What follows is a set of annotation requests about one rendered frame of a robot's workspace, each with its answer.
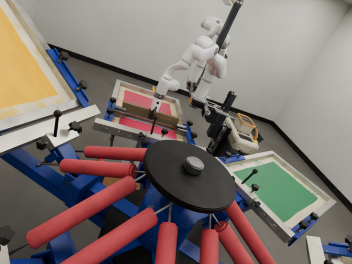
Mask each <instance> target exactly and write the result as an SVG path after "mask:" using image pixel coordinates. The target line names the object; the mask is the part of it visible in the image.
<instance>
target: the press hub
mask: <svg viewBox="0 0 352 264"><path fill-rule="evenodd" d="M143 167H144V171H145V173H146V176H147V178H148V179H149V181H150V182H151V184H152V185H153V187H151V188H150V189H140V190H135V191H133V192H132V193H130V194H129V195H127V196H125V197H124V198H125V199H126V200H128V201H129V202H131V203H133V204H134V205H135V206H137V207H138V208H139V209H138V212H137V214H138V213H140V212H142V211H143V210H145V209H146V208H150V209H151V208H152V209H153V211H154V212H156V211H158V210H159V209H161V208H162V207H164V206H165V205H167V204H169V203H170V201H171V202H173V203H174V204H172V211H171V223H175V224H176V226H178V235H177V247H176V255H175V264H198V263H197V262H195V261H194V260H192V259H191V258H189V257H188V256H186V255H185V254H183V253H182V252H180V251H179V250H178V249H179V248H180V247H181V245H182V244H183V242H184V241H185V239H187V240H188V241H190V242H191V243H193V244H195V245H196V246H198V247H199V248H200V242H201V231H203V227H202V225H201V223H200V221H197V218H198V213H205V214H214V213H219V212H222V211H224V210H226V209H228V208H229V207H230V205H231V204H232V203H233V201H234V199H235V197H236V186H235V183H234V180H233V178H232V176H231V174H230V173H229V172H228V170H227V169H226V168H225V167H224V165H223V164H222V163H221V162H220V161H218V160H217V159H216V158H215V157H214V156H213V155H211V154H210V153H208V152H207V151H205V150H203V149H201V148H199V147H197V146H195V145H193V144H190V143H187V142H183V141H179V140H161V141H157V142H154V143H153V144H151V145H150V146H149V147H148V148H147V150H146V152H145V155H144V158H143ZM137 214H136V215H137ZM168 214H169V207H167V208H166V209H165V210H163V211H162V212H160V213H159V214H157V215H156V216H157V218H158V221H157V222H158V224H157V225H155V226H154V227H152V228H151V229H149V230H148V231H146V232H145V233H143V234H142V235H140V236H139V237H137V239H138V241H139V242H140V243H141V246H138V247H136V248H134V249H131V250H129V251H127V252H124V253H122V254H120V255H118V256H115V257H114V258H113V260H112V261H113V263H114V264H152V252H154V253H156V250H157V241H158V232H159V225H160V224H162V222H168ZM129 219H131V218H130V217H128V216H127V215H125V214H124V213H122V212H121V211H119V210H118V209H116V208H115V207H113V206H111V207H110V208H109V210H108V212H107V214H106V217H105V221H104V225H103V227H102V229H101V231H100V234H99V236H98V239H99V238H101V237H102V236H104V235H106V234H107V233H109V232H110V231H112V230H113V229H115V228H116V227H118V226H119V225H121V224H123V223H124V222H126V221H127V220H129Z"/></svg>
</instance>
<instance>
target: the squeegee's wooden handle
mask: <svg viewBox="0 0 352 264"><path fill-rule="evenodd" d="M122 107H123V108H126V112H128V113H131V114H135V115H138V116H141V117H145V118H148V116H149V114H150V113H151V109H149V108H146V107H143V106H140V105H136V104H133V103H130V102H127V101H124V102H123V105H122ZM155 115H157V116H158V119H157V120H156V121H158V122H162V123H165V124H168V125H172V126H173V127H175V128H176V126H177V123H178V122H179V117H175V116H172V115H169V114H166V113H162V112H159V111H158V112H155V114H154V116H155Z"/></svg>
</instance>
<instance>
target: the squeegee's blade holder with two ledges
mask: <svg viewBox="0 0 352 264"><path fill-rule="evenodd" d="M125 113H126V114H127V115H130V116H134V117H138V118H141V119H145V120H148V121H151V122H153V121H154V120H150V119H147V118H145V117H141V116H138V115H135V114H131V113H128V112H125ZM156 123H158V124H161V125H165V126H168V127H173V126H172V125H168V124H165V123H162V122H158V121H156Z"/></svg>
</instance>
